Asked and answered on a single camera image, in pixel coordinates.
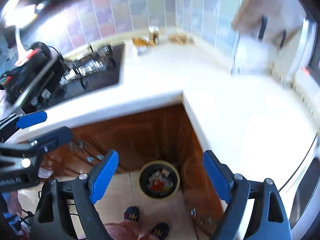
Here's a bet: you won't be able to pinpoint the plain wooden cabinet door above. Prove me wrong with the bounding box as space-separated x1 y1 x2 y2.
67 104 188 173

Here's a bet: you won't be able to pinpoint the round dark trash bin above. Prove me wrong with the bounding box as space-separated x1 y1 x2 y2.
138 160 180 200

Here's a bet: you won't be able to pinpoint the stainless steel appliance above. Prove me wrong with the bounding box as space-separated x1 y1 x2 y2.
277 135 320 235

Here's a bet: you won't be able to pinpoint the panelled wooden cabinet door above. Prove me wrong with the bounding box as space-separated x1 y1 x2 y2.
180 105 232 240

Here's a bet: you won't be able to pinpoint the blue patterned slipper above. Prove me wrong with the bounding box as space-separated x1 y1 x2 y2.
124 206 140 222
150 222 170 238

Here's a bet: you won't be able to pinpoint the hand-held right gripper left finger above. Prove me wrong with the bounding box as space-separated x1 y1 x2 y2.
30 150 119 240

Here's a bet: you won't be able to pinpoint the metal hook rail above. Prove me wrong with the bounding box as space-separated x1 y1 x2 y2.
270 67 315 115

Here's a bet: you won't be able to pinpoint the wooden drawer unit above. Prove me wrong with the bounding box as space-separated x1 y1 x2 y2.
37 137 120 180

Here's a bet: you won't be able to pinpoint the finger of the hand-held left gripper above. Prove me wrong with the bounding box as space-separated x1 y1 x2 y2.
0 126 73 155
0 110 48 142

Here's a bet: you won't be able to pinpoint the black appliance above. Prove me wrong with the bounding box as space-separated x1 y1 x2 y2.
0 41 65 113

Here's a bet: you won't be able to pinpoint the person's left leg pink pants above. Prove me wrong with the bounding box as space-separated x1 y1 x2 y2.
104 220 140 240

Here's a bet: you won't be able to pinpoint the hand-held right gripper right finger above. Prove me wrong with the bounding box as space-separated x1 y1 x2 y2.
202 150 293 240

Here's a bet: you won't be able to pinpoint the red snack packet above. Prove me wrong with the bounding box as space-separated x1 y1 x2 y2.
149 180 164 192

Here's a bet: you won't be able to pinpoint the aluminium foil burner liner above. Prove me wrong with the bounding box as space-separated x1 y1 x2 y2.
61 59 105 83

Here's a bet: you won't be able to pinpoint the black glass gas cooktop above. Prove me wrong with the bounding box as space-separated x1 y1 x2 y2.
60 42 125 93

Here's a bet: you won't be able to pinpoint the gold foil wrapper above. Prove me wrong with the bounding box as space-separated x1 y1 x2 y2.
132 37 148 47

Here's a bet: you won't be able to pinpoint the bundle of jute twine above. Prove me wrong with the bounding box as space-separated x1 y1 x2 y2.
168 34 194 44

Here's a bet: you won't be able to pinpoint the white plastic bag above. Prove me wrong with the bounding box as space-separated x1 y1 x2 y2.
39 167 54 179

